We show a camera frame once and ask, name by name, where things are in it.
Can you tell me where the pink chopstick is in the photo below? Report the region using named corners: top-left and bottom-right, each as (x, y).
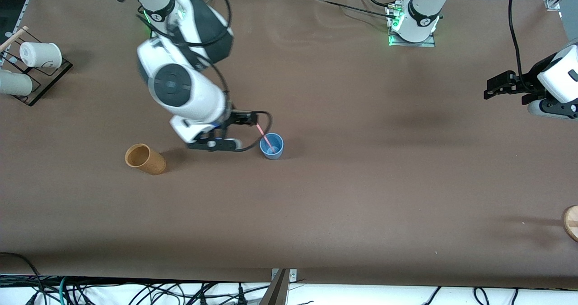
top-left (256, 125), bottom-right (277, 153)

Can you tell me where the blue plastic cup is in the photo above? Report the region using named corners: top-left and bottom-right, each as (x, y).
top-left (259, 133), bottom-right (284, 160)

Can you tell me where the brown paper cup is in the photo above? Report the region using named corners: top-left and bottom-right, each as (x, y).
top-left (125, 143), bottom-right (167, 176)

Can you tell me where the white paper cup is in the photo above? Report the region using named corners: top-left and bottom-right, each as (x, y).
top-left (19, 42), bottom-right (62, 69)
top-left (0, 69), bottom-right (33, 96)

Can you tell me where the round wooden disc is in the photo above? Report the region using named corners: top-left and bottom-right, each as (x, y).
top-left (562, 205), bottom-right (578, 242)

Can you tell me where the grey metal beam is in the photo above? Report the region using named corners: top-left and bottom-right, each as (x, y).
top-left (259, 269), bottom-right (290, 305)

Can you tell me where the wooden stick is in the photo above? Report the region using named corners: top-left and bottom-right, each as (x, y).
top-left (0, 25), bottom-right (29, 53)

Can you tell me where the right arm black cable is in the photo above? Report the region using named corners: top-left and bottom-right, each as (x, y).
top-left (149, 0), bottom-right (273, 153)

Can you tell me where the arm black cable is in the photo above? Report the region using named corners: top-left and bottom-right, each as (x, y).
top-left (149, 0), bottom-right (273, 153)
top-left (508, 0), bottom-right (527, 89)

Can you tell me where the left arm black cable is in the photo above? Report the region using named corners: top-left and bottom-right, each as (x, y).
top-left (508, 0), bottom-right (527, 89)

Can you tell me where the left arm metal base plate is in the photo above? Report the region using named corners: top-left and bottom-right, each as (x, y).
top-left (386, 3), bottom-right (437, 47)

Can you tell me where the silver bracket plate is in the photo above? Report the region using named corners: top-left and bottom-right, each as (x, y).
top-left (271, 268), bottom-right (298, 282)

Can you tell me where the black wire rack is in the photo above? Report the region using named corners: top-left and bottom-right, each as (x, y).
top-left (0, 55), bottom-right (73, 106)

